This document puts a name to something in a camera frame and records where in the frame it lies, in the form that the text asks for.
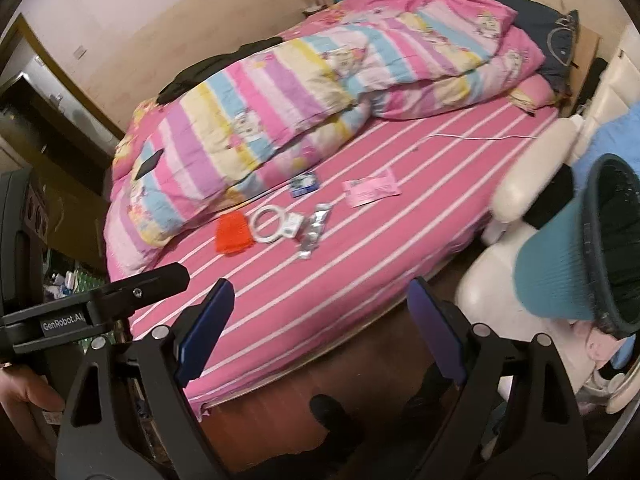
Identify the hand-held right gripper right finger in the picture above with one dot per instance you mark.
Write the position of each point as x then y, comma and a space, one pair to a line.
435, 330

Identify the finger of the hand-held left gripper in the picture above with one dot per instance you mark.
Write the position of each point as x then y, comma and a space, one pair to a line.
100, 305

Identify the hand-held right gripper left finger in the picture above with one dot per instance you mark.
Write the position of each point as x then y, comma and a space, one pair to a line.
207, 330

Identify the orange mesh scrubber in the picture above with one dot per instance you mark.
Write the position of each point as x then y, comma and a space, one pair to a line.
232, 232

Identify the teal waste basket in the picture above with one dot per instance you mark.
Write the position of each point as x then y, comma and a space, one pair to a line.
550, 270

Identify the clear plastic wrapper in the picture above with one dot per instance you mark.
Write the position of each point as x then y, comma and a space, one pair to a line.
292, 224

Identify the silver foil wrapper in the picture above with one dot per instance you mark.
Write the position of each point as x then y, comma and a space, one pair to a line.
312, 232

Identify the pink plastic packet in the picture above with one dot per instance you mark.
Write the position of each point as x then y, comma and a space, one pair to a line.
372, 190

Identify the blue green tissue packet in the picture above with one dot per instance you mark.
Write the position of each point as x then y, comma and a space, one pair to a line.
304, 185

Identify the person's left hand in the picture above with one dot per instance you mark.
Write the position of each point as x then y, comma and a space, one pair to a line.
20, 400

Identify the pile of small containers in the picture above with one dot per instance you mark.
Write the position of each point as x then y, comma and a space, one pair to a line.
70, 280

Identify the white leather chair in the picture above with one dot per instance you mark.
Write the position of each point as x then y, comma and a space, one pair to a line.
500, 280

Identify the brown wooden furniture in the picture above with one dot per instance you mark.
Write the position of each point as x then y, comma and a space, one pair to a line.
50, 125

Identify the pink striped bed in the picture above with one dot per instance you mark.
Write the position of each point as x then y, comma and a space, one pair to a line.
325, 280

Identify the black phone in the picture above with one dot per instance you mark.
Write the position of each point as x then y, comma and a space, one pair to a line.
149, 164

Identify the pink cloth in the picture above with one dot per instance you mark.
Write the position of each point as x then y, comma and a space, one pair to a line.
595, 345

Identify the pastel striped cartoon quilt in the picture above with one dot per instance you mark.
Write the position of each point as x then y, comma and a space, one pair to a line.
250, 110

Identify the black garment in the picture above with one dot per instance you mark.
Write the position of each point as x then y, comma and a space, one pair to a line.
200, 72

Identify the pink pillow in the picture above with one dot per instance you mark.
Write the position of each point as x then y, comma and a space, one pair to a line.
537, 91

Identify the light blue cloth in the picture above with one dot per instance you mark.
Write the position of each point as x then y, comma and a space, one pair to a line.
615, 135

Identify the black bag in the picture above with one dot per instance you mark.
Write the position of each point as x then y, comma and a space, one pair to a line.
595, 80

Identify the brown cardboard panel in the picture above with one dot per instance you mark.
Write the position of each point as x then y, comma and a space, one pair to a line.
582, 60

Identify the dark blue pillow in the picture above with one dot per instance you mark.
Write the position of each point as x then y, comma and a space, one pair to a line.
540, 25

